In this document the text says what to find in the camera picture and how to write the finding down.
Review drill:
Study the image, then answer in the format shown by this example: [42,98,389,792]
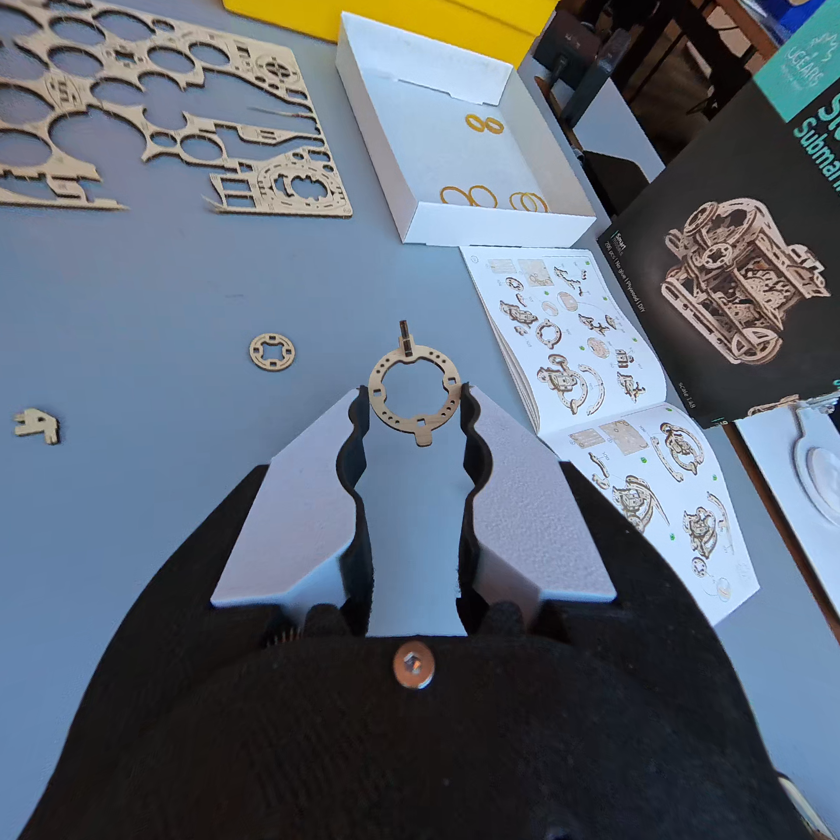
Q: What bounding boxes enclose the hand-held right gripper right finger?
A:
[458,382,618,636]

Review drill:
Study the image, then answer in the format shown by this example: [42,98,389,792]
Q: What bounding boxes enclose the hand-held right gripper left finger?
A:
[211,386,372,637]

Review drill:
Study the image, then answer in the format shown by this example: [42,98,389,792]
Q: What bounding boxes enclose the large wooden ring part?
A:
[367,319,464,448]

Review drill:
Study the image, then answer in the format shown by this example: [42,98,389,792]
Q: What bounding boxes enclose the black model kit box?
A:
[596,0,840,431]

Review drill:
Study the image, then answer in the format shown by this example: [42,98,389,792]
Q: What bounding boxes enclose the white instruction booklet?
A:
[458,245,761,626]

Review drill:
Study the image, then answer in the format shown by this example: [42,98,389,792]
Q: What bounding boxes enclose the white plastic tray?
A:
[734,390,840,634]

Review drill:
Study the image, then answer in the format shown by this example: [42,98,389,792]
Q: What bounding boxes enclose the yellow rubber bands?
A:
[438,112,550,215]

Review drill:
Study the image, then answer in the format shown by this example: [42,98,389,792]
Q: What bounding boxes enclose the laser cut plywood sheet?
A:
[0,0,354,219]

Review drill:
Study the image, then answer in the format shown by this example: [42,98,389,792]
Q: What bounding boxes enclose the white cardboard box tray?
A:
[335,11,597,245]

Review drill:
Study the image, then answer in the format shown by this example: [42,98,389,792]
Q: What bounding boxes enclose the dark grey chair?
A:
[521,12,668,219]

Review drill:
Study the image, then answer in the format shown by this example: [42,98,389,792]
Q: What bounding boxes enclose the yellow plastic bin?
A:
[222,0,560,52]

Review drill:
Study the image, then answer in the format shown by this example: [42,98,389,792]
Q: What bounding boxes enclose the small wooden ring part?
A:
[248,332,297,372]

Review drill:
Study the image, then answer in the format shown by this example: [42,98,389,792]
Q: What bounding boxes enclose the small wooden bracket piece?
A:
[14,407,60,445]

